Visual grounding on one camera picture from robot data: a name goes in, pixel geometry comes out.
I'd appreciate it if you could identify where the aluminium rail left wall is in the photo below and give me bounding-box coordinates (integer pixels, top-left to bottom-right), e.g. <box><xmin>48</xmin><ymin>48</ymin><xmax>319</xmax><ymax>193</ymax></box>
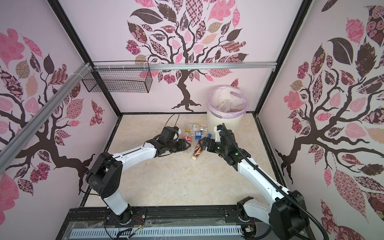
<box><xmin>1</xmin><ymin>63</ymin><xmax>92</xmax><ymax>173</ymax></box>

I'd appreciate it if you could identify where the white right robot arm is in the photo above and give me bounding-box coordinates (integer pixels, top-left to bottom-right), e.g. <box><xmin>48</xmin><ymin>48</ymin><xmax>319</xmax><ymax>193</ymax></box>
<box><xmin>197</xmin><ymin>132</ymin><xmax>310</xmax><ymax>240</ymax></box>

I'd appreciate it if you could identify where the white bottle red cap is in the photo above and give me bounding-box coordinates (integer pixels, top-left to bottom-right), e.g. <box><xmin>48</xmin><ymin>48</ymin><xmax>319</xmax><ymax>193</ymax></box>
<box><xmin>219</xmin><ymin>100</ymin><xmax>232</xmax><ymax>113</ymax></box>

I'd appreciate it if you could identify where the aluminium rail back wall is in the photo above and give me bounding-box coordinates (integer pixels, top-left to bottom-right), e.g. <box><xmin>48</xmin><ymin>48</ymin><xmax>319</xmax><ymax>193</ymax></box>
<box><xmin>93</xmin><ymin>62</ymin><xmax>277</xmax><ymax>71</ymax></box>

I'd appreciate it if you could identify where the brown Nescafe bottle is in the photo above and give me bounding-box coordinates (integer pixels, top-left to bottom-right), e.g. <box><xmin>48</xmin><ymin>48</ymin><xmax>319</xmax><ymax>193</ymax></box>
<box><xmin>191</xmin><ymin>142</ymin><xmax>203</xmax><ymax>161</ymax></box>

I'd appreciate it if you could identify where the black corrugated cable right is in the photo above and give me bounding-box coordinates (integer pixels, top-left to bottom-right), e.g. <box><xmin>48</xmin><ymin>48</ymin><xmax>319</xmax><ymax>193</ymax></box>
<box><xmin>221</xmin><ymin>125</ymin><xmax>331</xmax><ymax>240</ymax></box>

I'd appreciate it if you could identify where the black base frame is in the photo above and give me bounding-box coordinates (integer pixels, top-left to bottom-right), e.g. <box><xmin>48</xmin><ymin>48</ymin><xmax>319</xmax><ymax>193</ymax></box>
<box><xmin>55</xmin><ymin>203</ymin><xmax>316</xmax><ymax>240</ymax></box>

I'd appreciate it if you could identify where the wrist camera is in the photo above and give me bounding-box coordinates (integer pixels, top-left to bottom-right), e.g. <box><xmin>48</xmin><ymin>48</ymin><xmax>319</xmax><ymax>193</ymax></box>
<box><xmin>161</xmin><ymin>126</ymin><xmax>181</xmax><ymax>141</ymax></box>
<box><xmin>214</xmin><ymin>124</ymin><xmax>226</xmax><ymax>142</ymax></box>

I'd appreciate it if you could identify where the white waste bin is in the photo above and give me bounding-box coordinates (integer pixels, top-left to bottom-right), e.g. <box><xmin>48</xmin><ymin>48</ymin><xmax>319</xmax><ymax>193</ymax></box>
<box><xmin>207</xmin><ymin>109</ymin><xmax>245</xmax><ymax>134</ymax></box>

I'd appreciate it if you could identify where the aluminium rail wall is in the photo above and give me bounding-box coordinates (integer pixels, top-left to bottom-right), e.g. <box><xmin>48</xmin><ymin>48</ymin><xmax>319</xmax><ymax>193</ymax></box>
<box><xmin>93</xmin><ymin>62</ymin><xmax>277</xmax><ymax>71</ymax></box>
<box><xmin>1</xmin><ymin>63</ymin><xmax>92</xmax><ymax>173</ymax></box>

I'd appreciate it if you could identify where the purple bin liner bag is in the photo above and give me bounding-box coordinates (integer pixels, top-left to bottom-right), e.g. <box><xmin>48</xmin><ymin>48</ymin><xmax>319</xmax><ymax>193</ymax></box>
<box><xmin>207</xmin><ymin>86</ymin><xmax>250</xmax><ymax>119</ymax></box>

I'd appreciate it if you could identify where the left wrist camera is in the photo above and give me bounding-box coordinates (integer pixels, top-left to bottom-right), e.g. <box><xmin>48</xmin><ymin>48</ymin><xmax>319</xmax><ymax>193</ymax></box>
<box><xmin>161</xmin><ymin>126</ymin><xmax>181</xmax><ymax>141</ymax></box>

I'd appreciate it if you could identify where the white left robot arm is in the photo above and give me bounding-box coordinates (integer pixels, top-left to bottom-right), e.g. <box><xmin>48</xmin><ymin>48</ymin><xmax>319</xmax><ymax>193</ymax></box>
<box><xmin>85</xmin><ymin>136</ymin><xmax>191</xmax><ymax>225</ymax></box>

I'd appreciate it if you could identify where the red label clear bottle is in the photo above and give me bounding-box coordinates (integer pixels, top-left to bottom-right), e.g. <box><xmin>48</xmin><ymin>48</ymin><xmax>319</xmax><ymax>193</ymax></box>
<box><xmin>183</xmin><ymin>129</ymin><xmax>192</xmax><ymax>147</ymax></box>

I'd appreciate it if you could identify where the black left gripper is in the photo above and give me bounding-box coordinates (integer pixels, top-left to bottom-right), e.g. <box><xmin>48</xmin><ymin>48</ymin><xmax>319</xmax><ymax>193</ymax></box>
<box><xmin>166</xmin><ymin>138</ymin><xmax>191</xmax><ymax>153</ymax></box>

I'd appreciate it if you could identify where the white slotted cable duct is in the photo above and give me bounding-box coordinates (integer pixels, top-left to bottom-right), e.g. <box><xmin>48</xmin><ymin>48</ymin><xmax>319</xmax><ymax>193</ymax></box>
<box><xmin>68</xmin><ymin>226</ymin><xmax>243</xmax><ymax>240</ymax></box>

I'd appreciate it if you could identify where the black wire basket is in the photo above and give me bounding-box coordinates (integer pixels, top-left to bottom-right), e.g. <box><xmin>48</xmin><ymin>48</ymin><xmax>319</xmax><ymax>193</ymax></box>
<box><xmin>82</xmin><ymin>60</ymin><xmax>153</xmax><ymax>94</ymax></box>

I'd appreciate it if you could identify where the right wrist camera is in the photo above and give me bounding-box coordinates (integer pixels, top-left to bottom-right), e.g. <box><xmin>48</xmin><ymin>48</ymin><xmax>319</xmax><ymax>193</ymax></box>
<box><xmin>214</xmin><ymin>124</ymin><xmax>226</xmax><ymax>142</ymax></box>

